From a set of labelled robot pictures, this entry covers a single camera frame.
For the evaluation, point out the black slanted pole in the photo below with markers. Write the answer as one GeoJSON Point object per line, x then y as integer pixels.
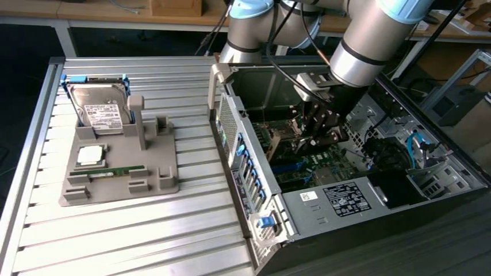
{"type": "Point", "coordinates": [441, 28]}

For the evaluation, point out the open black PC case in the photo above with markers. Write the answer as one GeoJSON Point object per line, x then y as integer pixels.
{"type": "Point", "coordinates": [345, 244]}

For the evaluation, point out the green motherboard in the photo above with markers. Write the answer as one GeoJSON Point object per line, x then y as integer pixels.
{"type": "Point", "coordinates": [330, 166]}

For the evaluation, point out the CPU socket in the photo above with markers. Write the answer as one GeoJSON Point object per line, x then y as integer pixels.
{"type": "Point", "coordinates": [278, 126]}

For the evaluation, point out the green RAM stick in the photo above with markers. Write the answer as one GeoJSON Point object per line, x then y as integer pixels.
{"type": "Point", "coordinates": [111, 172]}

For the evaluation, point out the grey aluminium frame cabinet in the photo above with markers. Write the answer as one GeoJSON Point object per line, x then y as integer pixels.
{"type": "Point", "coordinates": [461, 100]}

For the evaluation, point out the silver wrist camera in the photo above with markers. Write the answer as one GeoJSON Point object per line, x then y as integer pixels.
{"type": "Point", "coordinates": [317, 83]}

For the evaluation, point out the beige corner bracket post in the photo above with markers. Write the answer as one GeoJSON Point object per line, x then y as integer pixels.
{"type": "Point", "coordinates": [215, 83]}

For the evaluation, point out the hard disk in blue caddy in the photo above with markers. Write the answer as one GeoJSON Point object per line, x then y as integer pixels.
{"type": "Point", "coordinates": [99, 106]}

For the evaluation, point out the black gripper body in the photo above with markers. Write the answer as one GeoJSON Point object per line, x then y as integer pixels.
{"type": "Point", "coordinates": [347, 99]}

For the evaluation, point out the metal disk bay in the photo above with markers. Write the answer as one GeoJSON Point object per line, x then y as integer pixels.
{"type": "Point", "coordinates": [366, 118]}

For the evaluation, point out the grey parts rack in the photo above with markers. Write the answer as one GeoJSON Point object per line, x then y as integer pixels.
{"type": "Point", "coordinates": [115, 149]}

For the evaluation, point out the black case fan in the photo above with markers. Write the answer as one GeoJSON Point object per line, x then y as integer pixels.
{"type": "Point", "coordinates": [386, 155]}

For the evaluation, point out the grey power supply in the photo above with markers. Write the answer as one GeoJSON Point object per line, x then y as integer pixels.
{"type": "Point", "coordinates": [334, 207]}

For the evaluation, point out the blue expansion slot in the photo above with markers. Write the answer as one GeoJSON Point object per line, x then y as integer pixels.
{"type": "Point", "coordinates": [286, 168]}

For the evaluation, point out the wooden desk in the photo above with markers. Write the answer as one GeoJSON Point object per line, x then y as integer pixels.
{"type": "Point", "coordinates": [77, 11]}

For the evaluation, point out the wooden box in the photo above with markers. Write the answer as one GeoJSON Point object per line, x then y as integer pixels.
{"type": "Point", "coordinates": [174, 7]}

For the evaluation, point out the graphics card with metal bracket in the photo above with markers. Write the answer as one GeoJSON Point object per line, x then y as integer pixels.
{"type": "Point", "coordinates": [287, 148]}

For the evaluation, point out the blue case latch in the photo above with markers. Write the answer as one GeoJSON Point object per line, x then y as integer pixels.
{"type": "Point", "coordinates": [266, 223]}

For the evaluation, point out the silver CPU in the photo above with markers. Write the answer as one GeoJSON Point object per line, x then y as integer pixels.
{"type": "Point", "coordinates": [90, 156]}

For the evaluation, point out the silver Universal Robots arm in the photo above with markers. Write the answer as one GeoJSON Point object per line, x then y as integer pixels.
{"type": "Point", "coordinates": [365, 43]}

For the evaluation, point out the brown cardboard box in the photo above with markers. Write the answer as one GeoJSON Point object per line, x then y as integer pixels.
{"type": "Point", "coordinates": [479, 15]}

